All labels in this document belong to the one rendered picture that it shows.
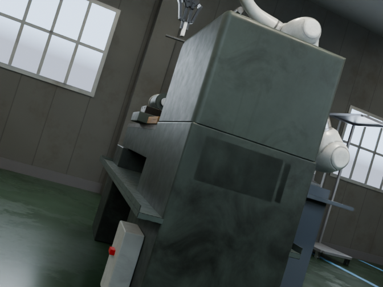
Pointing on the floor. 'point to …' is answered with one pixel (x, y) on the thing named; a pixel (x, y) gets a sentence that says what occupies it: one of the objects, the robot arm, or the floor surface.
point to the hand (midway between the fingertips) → (183, 29)
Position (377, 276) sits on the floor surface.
